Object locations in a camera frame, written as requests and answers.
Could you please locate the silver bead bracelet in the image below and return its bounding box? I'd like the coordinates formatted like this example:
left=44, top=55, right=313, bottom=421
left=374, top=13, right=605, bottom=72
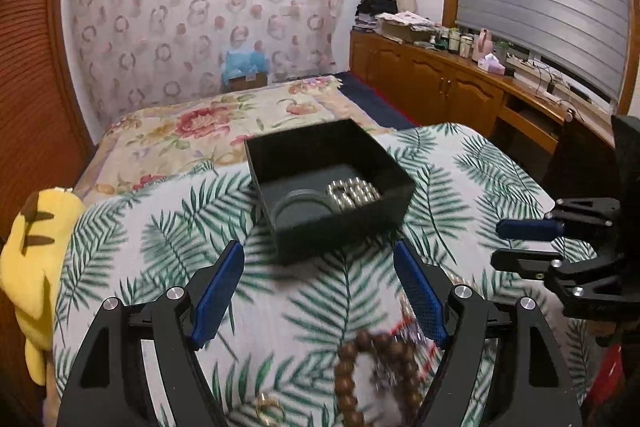
left=326, top=176, right=383, bottom=214

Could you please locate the floral bed cover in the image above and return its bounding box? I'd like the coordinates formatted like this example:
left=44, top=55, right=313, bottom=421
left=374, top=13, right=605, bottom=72
left=74, top=72, right=414, bottom=206

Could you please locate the wooden louvered closet door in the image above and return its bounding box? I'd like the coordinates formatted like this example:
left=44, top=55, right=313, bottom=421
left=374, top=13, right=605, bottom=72
left=0, top=0, right=97, bottom=427

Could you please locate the brown wooden bead bracelet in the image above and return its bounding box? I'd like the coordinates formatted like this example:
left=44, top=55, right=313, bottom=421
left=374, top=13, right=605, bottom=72
left=333, top=328, right=426, bottom=427

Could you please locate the yellow plush toy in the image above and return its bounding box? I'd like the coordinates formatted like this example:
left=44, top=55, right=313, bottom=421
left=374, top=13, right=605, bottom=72
left=1, top=187, right=85, bottom=386

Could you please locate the gold ring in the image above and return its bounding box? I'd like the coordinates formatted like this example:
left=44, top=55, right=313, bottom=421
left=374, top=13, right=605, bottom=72
left=252, top=393, right=288, bottom=423

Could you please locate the palm leaf print tablecloth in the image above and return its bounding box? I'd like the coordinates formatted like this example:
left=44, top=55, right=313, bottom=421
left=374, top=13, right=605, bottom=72
left=53, top=124, right=597, bottom=426

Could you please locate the purple jeweled hair comb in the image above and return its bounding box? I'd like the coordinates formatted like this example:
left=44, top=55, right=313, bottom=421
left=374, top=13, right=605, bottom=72
left=371, top=293, right=442, bottom=392

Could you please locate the folded dark clothes pile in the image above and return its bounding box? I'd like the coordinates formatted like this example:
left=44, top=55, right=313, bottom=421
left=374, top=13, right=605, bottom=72
left=352, top=0, right=398, bottom=32

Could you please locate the black open jewelry box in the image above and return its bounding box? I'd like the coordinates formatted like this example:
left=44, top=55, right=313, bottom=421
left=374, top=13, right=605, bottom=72
left=245, top=119, right=416, bottom=265

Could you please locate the wooden sideboard cabinet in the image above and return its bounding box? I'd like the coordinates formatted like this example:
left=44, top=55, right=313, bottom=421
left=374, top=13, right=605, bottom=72
left=349, top=30, right=616, bottom=181

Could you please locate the pink tissue box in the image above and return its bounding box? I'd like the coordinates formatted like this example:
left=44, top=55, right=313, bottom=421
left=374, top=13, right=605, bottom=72
left=477, top=53, right=506, bottom=76

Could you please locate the dark bangle in box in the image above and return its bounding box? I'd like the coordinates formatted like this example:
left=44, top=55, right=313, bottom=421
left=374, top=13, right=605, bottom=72
left=271, top=188, right=336, bottom=228

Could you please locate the blue bag on box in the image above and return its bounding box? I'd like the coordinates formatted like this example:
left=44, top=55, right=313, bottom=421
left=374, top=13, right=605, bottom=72
left=221, top=51, right=270, bottom=91

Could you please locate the circle pattern sheer curtain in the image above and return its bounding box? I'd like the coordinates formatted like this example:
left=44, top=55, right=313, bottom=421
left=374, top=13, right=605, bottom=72
left=70, top=0, right=344, bottom=126

